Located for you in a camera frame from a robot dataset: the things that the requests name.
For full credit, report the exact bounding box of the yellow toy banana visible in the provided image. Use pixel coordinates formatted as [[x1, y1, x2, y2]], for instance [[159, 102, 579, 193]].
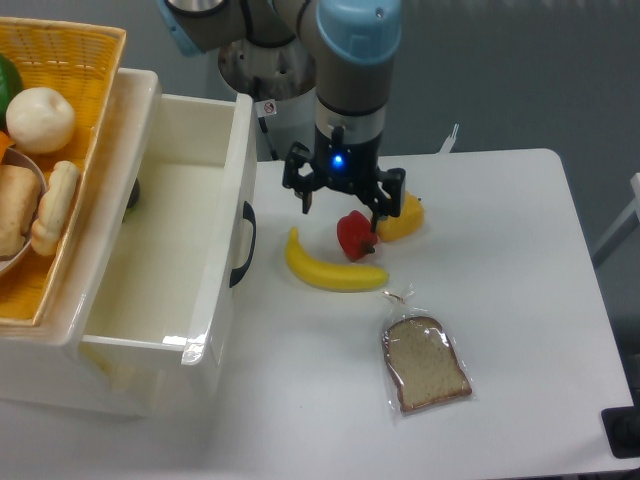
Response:
[[285, 227, 389, 293]]

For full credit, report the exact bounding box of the red toy bell pepper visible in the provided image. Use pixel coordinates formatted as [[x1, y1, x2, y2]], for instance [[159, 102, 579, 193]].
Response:
[[336, 210, 378, 262]]

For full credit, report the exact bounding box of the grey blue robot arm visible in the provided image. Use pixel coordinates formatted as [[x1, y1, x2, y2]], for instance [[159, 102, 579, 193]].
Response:
[[157, 1, 405, 221]]

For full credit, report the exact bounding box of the orange toy piece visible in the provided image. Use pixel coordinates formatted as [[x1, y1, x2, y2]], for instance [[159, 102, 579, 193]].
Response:
[[0, 131, 14, 162]]

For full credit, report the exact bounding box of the black top drawer handle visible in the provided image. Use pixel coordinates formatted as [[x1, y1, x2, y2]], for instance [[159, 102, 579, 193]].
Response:
[[229, 201, 257, 288]]

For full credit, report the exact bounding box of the dark object inside drawer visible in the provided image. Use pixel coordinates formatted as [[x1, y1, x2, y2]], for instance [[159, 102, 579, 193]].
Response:
[[126, 178, 141, 210]]

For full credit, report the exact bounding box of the white top drawer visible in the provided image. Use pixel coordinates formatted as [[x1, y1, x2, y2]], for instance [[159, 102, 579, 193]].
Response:
[[83, 95, 257, 369]]

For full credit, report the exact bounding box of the beige bread roll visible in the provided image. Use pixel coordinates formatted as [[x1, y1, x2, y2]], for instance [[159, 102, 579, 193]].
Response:
[[31, 161, 80, 257]]

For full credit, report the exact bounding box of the yellow wicker basket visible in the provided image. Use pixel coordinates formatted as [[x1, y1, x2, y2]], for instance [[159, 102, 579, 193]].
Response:
[[1, 17, 126, 328]]

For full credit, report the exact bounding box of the white round bun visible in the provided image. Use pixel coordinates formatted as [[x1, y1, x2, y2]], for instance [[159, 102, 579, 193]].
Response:
[[6, 87, 76, 154]]

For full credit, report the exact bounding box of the white frame at right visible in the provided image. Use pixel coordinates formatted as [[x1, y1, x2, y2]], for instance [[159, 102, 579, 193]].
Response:
[[591, 173, 639, 269]]

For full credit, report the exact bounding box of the tan loaf bread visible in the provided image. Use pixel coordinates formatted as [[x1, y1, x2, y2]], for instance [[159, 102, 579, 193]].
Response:
[[0, 164, 41, 259]]

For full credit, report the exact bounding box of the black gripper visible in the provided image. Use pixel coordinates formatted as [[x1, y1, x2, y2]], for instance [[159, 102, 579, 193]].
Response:
[[282, 128, 406, 233]]

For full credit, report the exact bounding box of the white plastic fork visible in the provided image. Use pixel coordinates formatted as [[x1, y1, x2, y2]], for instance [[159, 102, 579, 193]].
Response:
[[439, 123, 460, 154]]

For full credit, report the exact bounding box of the green toy vegetable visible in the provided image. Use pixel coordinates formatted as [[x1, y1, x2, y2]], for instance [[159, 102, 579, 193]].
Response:
[[0, 55, 23, 130]]

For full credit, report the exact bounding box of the bagged bread slice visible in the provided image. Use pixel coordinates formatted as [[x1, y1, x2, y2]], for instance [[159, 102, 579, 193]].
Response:
[[381, 290, 474, 416]]

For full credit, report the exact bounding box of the white drawer cabinet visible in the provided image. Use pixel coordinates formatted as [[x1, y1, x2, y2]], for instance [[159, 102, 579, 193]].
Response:
[[1, 69, 222, 416]]

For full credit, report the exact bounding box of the black device at edge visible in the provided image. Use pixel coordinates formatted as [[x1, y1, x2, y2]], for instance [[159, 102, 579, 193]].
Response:
[[601, 406, 639, 459]]

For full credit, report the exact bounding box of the yellow toy bell pepper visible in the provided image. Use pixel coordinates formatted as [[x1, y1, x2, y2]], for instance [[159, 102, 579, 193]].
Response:
[[376, 191, 425, 243]]

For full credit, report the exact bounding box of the grey bowl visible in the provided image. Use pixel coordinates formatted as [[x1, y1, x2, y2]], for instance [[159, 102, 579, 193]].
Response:
[[1, 148, 46, 276]]

